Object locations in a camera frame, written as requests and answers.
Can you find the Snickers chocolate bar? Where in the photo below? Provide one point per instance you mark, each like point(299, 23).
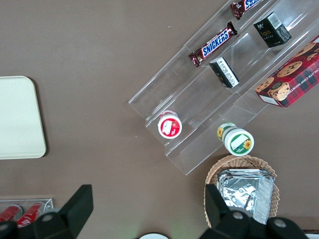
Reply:
point(245, 6)
point(215, 43)

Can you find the red lid yogurt cup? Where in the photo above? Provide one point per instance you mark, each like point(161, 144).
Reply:
point(169, 127)

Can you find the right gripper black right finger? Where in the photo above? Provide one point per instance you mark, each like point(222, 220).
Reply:
point(219, 214)

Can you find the red cola bottle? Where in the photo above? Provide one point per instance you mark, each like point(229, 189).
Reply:
point(10, 211)
point(31, 211)

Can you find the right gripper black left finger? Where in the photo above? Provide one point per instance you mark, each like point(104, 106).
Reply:
point(74, 211)

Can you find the clear acrylic bottle rack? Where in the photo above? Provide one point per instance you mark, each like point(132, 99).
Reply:
point(48, 203)

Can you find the green lid sunflower cup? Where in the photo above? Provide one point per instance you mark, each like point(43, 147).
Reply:
point(239, 143)

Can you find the small black carton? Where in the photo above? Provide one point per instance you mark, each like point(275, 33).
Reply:
point(271, 31)
point(224, 72)

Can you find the clear acrylic stepped shelf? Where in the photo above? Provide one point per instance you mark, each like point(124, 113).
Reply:
point(189, 82)

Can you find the silver foil container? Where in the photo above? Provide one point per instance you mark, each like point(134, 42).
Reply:
point(239, 191)

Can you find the light wicker basket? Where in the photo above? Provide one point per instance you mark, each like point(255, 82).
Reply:
point(211, 174)

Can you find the red tartan cookie box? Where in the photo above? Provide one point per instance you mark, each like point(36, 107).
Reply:
point(291, 79)

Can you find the cream plastic tray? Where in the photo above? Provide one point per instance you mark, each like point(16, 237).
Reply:
point(20, 117)

